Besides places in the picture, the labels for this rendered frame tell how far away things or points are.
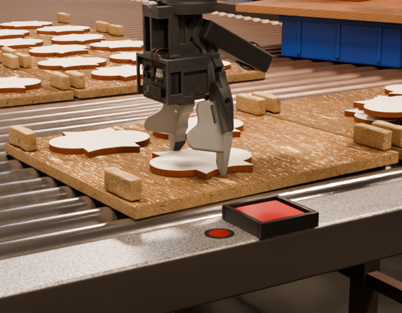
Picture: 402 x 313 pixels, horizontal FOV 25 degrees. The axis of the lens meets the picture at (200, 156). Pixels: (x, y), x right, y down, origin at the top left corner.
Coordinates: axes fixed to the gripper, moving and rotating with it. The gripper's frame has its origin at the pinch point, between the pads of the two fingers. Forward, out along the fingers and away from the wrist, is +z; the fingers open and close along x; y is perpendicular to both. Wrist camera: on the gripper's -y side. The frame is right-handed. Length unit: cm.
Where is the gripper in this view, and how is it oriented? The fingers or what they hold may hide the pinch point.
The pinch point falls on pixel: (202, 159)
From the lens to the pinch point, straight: 113.3
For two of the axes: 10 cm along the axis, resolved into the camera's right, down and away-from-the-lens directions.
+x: 5.7, 2.4, -7.9
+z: 0.0, 9.6, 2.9
